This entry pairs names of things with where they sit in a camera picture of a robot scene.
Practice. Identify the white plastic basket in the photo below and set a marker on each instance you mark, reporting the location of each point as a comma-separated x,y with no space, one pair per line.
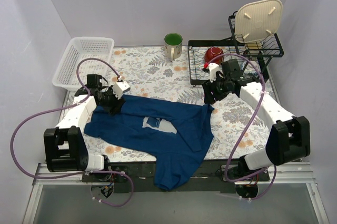
80,59

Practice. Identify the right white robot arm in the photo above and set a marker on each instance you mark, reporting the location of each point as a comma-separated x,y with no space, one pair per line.
289,136

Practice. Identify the blue t shirt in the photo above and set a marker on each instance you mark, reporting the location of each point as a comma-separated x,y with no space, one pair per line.
177,134

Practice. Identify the black wire dish rack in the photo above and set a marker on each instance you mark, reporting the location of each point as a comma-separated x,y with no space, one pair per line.
261,52

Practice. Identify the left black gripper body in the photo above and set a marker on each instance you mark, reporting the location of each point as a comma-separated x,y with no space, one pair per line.
116,105

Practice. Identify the green inside floral mug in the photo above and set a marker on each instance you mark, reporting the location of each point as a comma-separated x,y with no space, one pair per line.
173,46

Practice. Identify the red bowl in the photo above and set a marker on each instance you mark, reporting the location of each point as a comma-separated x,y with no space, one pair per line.
212,52

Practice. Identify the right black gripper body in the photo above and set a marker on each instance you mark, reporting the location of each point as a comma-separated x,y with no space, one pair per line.
209,93

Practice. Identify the cream square plastic lid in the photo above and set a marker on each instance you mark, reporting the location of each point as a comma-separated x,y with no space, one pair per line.
257,20

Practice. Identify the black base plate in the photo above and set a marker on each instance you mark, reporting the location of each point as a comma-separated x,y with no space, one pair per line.
206,178

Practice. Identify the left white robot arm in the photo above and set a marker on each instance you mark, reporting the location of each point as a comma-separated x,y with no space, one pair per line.
65,148

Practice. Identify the aluminium frame rail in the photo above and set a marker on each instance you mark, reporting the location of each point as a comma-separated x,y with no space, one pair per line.
293,172

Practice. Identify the floral table mat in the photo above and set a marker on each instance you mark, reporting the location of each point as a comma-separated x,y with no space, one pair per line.
151,75

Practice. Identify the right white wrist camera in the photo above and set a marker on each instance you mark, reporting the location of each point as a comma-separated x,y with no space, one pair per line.
212,69

